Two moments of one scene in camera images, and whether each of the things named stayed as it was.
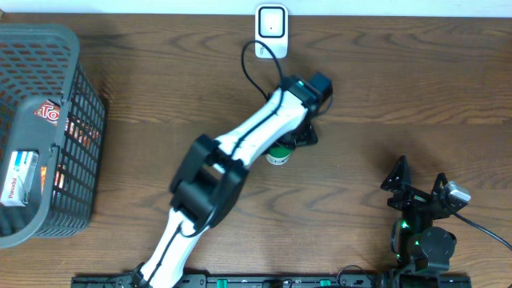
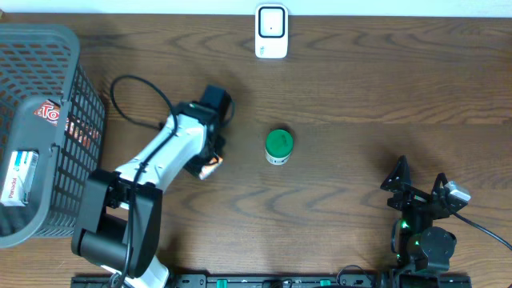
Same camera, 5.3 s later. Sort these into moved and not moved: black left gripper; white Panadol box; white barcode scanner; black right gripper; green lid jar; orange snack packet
Moved: orange snack packet; black left gripper
Not moved: black right gripper; white barcode scanner; white Panadol box; green lid jar
